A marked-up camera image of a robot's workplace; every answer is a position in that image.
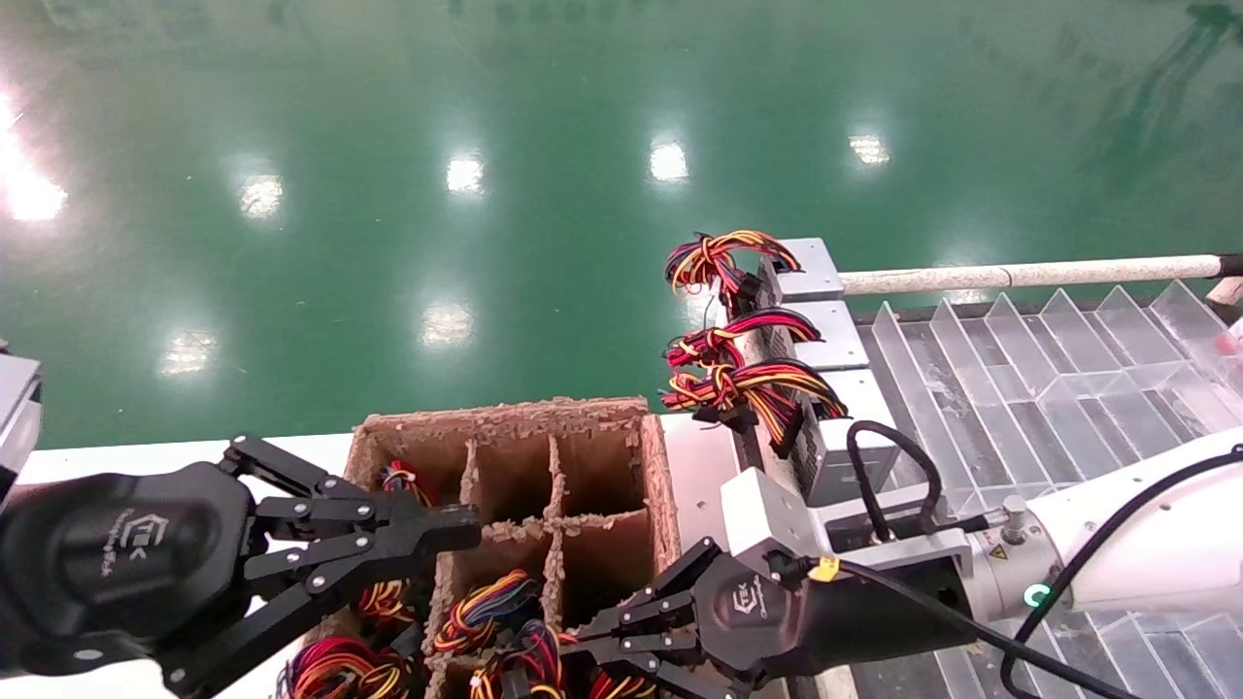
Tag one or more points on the clear acrylic divider rack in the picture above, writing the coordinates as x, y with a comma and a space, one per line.
1020, 388

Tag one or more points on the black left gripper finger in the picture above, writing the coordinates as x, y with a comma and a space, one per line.
330, 578
388, 519

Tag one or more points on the black pipe end cap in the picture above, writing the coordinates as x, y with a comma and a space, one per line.
1231, 265

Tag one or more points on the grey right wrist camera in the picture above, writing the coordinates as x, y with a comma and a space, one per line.
767, 510

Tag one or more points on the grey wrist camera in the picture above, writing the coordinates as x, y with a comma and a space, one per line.
767, 510
17, 408

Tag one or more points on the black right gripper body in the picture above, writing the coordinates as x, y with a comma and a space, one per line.
777, 621

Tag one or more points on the stainless steel plate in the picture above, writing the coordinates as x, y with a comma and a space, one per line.
704, 485

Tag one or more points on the grey camera mounting bracket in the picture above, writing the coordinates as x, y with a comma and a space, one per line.
903, 563

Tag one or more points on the small pink object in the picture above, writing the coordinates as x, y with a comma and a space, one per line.
1226, 342

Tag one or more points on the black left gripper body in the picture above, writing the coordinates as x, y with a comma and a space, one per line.
107, 563

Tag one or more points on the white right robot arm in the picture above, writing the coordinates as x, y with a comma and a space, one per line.
1146, 544

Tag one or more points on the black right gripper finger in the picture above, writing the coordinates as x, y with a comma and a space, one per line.
660, 660
660, 607

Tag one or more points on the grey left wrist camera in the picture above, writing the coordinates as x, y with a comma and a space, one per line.
17, 408

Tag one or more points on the long white rack pipe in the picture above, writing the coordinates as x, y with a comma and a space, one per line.
1020, 275

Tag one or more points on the brown cardboard divider box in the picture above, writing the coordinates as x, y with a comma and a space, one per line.
602, 466

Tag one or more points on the beige pipe stub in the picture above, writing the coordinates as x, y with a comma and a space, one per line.
1228, 289

